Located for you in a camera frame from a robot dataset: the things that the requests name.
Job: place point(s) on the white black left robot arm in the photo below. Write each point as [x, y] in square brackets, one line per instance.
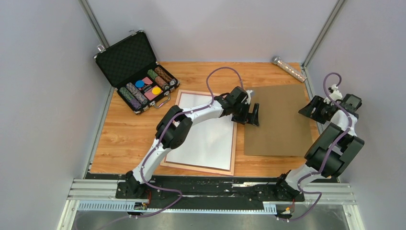
[174, 128]

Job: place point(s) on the aluminium front rail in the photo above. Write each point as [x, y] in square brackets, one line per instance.
[91, 194]

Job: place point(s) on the black poker chip case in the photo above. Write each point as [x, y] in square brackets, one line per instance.
[133, 59]

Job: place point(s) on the Great Wall photo print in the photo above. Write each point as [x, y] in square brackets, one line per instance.
[212, 143]

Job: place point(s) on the aluminium enclosure post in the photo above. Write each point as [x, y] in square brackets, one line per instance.
[339, 4]
[85, 5]

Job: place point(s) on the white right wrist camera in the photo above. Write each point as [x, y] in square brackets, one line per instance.
[334, 93]

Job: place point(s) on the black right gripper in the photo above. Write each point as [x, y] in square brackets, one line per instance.
[316, 102]

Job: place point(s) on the wooden picture frame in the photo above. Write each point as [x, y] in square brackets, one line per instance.
[233, 158]

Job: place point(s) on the blue poker chip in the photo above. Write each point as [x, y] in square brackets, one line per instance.
[140, 84]

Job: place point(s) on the yellow poker chip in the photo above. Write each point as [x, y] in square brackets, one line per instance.
[156, 91]

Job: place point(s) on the glittery silver tube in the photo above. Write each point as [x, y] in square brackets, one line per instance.
[276, 60]

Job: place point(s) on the brown backing board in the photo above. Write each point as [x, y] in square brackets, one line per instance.
[282, 131]

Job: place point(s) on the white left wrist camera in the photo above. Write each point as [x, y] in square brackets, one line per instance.
[248, 98]

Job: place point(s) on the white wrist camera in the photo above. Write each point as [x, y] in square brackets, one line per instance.
[248, 98]
[334, 93]

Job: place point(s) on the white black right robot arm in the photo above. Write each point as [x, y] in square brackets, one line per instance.
[333, 150]

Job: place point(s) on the left aluminium enclosure post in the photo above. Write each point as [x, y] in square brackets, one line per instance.
[85, 5]

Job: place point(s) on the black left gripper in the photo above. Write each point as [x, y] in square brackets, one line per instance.
[253, 119]

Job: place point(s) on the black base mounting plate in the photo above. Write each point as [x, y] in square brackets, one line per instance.
[201, 192]

